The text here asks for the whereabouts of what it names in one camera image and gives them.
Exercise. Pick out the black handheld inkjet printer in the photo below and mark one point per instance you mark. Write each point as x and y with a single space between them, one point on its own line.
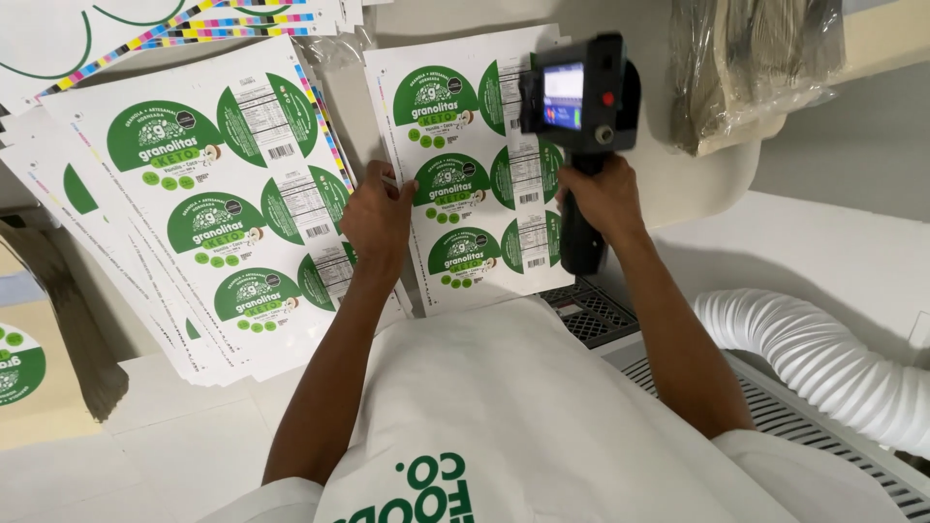
581 102

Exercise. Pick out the person's right fingers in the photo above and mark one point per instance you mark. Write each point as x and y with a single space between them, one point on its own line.
565 190

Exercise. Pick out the person's left hand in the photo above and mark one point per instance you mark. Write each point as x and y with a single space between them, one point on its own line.
374 221

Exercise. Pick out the pile of colour-bar printed sheets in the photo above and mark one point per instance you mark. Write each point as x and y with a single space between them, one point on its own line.
145 29

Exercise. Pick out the fanned stack of label sheets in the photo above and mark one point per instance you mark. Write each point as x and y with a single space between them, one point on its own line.
218 218

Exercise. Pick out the clear plastic wrap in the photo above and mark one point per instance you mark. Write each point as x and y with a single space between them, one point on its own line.
338 51

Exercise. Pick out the person's right hand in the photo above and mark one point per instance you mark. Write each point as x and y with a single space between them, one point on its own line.
614 200

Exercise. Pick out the person's white shirt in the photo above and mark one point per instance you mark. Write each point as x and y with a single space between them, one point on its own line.
523 421

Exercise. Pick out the white slatted machine grille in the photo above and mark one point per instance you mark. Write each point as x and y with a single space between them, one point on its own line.
806 428

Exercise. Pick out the black mesh vent grille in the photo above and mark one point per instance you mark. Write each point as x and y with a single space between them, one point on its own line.
592 312

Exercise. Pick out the plastic-wrapped bundle of brown bags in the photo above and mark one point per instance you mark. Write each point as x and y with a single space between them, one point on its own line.
748 65

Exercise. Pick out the single green label sheet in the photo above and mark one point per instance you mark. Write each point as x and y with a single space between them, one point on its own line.
458 109

